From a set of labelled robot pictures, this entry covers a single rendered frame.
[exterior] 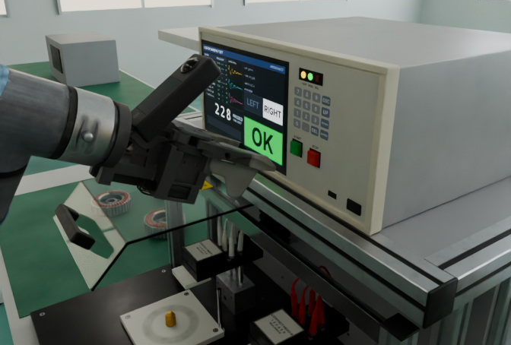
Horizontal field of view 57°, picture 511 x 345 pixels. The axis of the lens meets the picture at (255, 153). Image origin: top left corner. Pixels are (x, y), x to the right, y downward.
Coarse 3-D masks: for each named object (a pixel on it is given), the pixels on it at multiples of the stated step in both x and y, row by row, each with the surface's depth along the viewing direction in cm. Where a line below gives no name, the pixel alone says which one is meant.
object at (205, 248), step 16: (208, 240) 91; (192, 256) 86; (208, 256) 86; (224, 256) 87; (240, 256) 90; (256, 256) 92; (176, 272) 88; (192, 272) 86; (208, 272) 86; (240, 272) 92
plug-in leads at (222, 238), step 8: (224, 224) 89; (232, 224) 88; (224, 232) 89; (232, 232) 88; (240, 232) 90; (224, 240) 90; (232, 240) 88; (240, 240) 90; (248, 240) 95; (224, 248) 91; (232, 248) 89; (240, 248) 91; (232, 256) 89
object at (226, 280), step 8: (224, 272) 97; (232, 272) 97; (216, 280) 97; (224, 280) 95; (232, 280) 95; (248, 280) 95; (224, 288) 94; (232, 288) 93; (240, 288) 93; (248, 288) 93; (224, 296) 95; (232, 296) 92; (240, 296) 92; (248, 296) 94; (232, 304) 93; (240, 304) 93; (248, 304) 94; (232, 312) 94; (240, 312) 94
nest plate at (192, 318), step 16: (160, 304) 94; (176, 304) 94; (192, 304) 94; (128, 320) 90; (144, 320) 90; (160, 320) 90; (176, 320) 90; (192, 320) 90; (208, 320) 90; (144, 336) 86; (160, 336) 86; (176, 336) 86; (192, 336) 86; (208, 336) 86
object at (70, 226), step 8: (56, 208) 75; (64, 208) 74; (64, 216) 72; (72, 216) 75; (64, 224) 70; (72, 224) 69; (72, 232) 68; (80, 232) 67; (72, 240) 67; (80, 240) 67; (88, 240) 68; (88, 248) 69
